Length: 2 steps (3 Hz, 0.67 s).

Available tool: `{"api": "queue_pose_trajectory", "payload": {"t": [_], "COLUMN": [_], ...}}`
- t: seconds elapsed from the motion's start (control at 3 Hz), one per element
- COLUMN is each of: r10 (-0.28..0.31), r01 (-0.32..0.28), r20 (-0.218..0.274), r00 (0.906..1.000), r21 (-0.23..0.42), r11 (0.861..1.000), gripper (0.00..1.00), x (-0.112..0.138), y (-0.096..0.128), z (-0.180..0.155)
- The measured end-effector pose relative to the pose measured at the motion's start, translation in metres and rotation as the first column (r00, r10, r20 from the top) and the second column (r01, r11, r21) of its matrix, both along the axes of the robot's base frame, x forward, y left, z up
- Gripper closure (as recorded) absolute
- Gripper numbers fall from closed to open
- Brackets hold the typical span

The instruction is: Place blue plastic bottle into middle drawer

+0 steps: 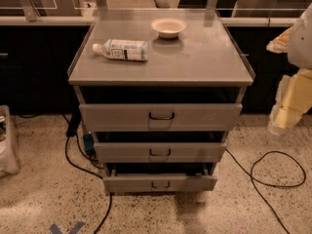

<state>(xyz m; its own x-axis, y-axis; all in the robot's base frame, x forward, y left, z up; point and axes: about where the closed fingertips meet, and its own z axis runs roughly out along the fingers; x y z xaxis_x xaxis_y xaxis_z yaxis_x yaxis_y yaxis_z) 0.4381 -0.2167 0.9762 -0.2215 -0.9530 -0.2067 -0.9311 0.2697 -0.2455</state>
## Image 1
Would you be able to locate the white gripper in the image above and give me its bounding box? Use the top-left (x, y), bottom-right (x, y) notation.
top-left (266, 4), bottom-right (312, 136)

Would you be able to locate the blue plastic bottle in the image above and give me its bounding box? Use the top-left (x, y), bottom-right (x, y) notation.
top-left (92, 39), bottom-right (149, 61)

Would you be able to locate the grey drawer cabinet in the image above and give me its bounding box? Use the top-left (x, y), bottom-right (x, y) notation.
top-left (69, 9), bottom-right (254, 178)

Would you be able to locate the top grey drawer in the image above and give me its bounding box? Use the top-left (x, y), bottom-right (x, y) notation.
top-left (80, 103), bottom-right (242, 132)

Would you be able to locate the grey drawer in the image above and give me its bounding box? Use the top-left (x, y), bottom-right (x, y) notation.
top-left (103, 175), bottom-right (217, 193)
top-left (95, 142), bottom-right (226, 163)
top-left (80, 103), bottom-right (242, 132)

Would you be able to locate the middle grey drawer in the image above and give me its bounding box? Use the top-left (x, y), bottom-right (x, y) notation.
top-left (95, 142), bottom-right (226, 163)

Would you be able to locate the bottom grey drawer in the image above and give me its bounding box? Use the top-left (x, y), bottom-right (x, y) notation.
top-left (103, 175), bottom-right (217, 193)

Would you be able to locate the white bowl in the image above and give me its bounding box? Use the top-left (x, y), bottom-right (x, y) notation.
top-left (151, 18), bottom-right (186, 39)

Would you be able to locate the blue power adapter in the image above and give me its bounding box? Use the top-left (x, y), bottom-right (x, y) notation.
top-left (83, 134), bottom-right (95, 154)

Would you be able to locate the blue tape cross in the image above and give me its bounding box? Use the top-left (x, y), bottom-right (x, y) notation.
top-left (49, 221), bottom-right (85, 234)

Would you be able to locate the clear plastic bin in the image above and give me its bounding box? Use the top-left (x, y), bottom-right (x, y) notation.
top-left (0, 105), bottom-right (20, 177)

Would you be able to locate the black floor cable right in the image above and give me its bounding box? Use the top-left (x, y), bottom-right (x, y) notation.
top-left (225, 148), bottom-right (307, 234)

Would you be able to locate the black floor cable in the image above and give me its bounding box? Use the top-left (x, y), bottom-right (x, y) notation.
top-left (225, 148), bottom-right (307, 234)
top-left (61, 113), bottom-right (113, 234)

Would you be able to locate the black floor cable left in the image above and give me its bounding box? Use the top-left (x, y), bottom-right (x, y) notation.
top-left (61, 113), bottom-right (113, 234)

